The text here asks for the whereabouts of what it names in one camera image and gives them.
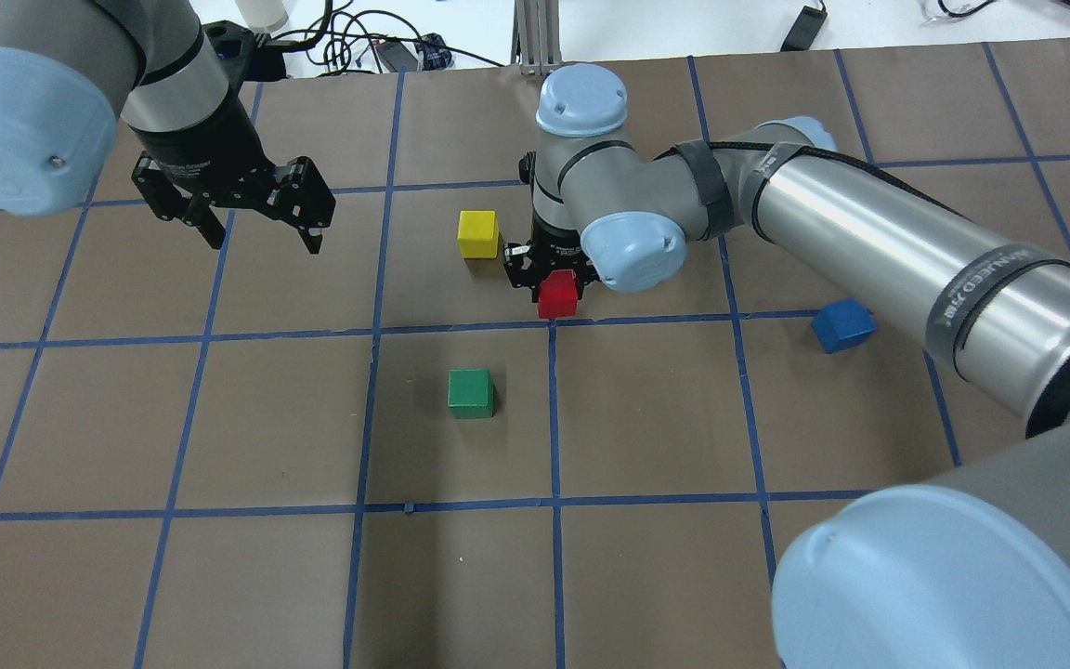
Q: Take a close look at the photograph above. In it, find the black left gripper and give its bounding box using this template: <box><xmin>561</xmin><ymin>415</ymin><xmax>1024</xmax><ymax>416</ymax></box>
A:
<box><xmin>131</xmin><ymin>153</ymin><xmax>336</xmax><ymax>255</ymax></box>

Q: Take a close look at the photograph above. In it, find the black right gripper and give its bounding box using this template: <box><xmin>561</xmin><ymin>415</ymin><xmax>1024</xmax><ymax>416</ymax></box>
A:
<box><xmin>502</xmin><ymin>217</ymin><xmax>600</xmax><ymax>297</ymax></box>

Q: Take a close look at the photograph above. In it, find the red wooden block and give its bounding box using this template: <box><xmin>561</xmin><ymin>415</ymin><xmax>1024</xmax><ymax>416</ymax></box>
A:
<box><xmin>536</xmin><ymin>269</ymin><xmax>581</xmax><ymax>321</ymax></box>

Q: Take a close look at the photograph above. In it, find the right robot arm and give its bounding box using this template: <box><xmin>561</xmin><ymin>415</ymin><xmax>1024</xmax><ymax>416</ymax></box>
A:
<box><xmin>506</xmin><ymin>63</ymin><xmax>1070</xmax><ymax>668</ymax></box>

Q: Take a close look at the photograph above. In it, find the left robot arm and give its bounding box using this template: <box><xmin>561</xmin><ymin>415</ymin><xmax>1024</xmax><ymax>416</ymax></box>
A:
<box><xmin>0</xmin><ymin>1</ymin><xmax>335</xmax><ymax>255</ymax></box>

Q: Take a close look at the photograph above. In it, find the yellow wooden block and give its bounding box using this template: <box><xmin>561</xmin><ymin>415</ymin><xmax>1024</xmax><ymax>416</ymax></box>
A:
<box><xmin>457</xmin><ymin>209</ymin><xmax>501</xmax><ymax>261</ymax></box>

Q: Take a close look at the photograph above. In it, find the green wooden block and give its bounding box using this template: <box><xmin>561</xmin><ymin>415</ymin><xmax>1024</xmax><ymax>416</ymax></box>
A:
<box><xmin>447</xmin><ymin>368</ymin><xmax>496</xmax><ymax>420</ymax></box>

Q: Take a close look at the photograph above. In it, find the blue wooden block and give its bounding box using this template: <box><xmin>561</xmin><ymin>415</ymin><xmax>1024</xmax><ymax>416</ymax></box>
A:
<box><xmin>811</xmin><ymin>299</ymin><xmax>878</xmax><ymax>354</ymax></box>

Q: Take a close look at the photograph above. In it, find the black power adapter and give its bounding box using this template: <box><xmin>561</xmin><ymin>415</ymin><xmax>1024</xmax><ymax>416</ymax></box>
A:
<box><xmin>779</xmin><ymin>4</ymin><xmax>829</xmax><ymax>52</ymax></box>

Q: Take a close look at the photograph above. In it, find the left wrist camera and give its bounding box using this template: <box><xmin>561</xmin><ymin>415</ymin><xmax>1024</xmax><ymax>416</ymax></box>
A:
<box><xmin>202</xmin><ymin>20</ymin><xmax>288</xmax><ymax>89</ymax></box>

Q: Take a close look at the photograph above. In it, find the aluminium frame post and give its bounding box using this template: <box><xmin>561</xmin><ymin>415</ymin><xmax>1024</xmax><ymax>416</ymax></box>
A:
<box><xmin>511</xmin><ymin>0</ymin><xmax>562</xmax><ymax>76</ymax></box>

